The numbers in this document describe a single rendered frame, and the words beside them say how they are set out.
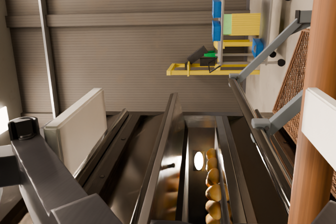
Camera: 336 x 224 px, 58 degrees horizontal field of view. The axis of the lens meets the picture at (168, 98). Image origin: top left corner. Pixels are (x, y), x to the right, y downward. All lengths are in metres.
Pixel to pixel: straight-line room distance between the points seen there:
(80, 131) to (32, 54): 8.98
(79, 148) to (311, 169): 0.18
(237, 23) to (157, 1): 2.49
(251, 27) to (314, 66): 6.14
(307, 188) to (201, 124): 1.58
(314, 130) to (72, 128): 0.13
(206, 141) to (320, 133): 1.71
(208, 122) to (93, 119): 1.67
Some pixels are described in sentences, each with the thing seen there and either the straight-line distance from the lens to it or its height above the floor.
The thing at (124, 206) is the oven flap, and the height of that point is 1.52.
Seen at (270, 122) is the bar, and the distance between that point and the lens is 0.67.
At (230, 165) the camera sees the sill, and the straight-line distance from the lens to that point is 1.29.
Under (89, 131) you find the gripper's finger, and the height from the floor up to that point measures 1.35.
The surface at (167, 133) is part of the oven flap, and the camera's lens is 1.19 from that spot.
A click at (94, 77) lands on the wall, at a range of 8.55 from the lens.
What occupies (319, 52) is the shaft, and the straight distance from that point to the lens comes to 0.25.
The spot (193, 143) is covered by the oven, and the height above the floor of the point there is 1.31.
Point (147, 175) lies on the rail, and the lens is 0.93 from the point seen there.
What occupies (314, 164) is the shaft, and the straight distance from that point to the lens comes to 0.27.
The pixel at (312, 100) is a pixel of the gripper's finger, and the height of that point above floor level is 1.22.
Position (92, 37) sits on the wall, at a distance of 8.40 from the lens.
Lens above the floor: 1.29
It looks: 5 degrees up
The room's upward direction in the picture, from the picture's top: 90 degrees counter-clockwise
